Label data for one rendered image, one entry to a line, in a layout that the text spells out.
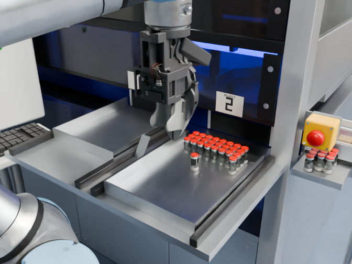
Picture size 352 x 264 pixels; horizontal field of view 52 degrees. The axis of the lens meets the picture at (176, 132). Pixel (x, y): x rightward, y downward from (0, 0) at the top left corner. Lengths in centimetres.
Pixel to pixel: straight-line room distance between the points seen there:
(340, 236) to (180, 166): 144
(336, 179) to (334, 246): 119
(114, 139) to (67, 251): 63
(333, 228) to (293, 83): 147
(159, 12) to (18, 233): 39
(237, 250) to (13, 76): 101
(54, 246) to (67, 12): 34
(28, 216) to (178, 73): 32
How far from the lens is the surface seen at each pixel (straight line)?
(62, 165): 104
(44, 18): 37
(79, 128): 124
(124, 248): 172
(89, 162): 104
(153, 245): 156
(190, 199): 87
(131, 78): 123
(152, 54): 59
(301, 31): 91
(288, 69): 94
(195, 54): 65
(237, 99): 102
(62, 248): 57
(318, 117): 98
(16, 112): 151
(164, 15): 57
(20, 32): 37
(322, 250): 215
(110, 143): 112
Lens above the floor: 140
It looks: 26 degrees down
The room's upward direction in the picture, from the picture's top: straight up
